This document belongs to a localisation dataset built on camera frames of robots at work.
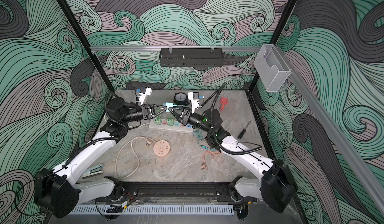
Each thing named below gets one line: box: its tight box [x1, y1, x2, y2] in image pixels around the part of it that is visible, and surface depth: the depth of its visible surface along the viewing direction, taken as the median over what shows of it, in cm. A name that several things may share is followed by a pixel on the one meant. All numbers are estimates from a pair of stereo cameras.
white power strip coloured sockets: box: [149, 120, 194, 133], surface depth 97 cm
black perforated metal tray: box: [159, 45, 224, 67], surface depth 96 cm
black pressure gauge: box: [173, 92, 191, 106], surface depth 116 cm
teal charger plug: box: [163, 102, 174, 110], surface depth 64 cm
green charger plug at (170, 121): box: [167, 117, 175, 126], surface depth 96 cm
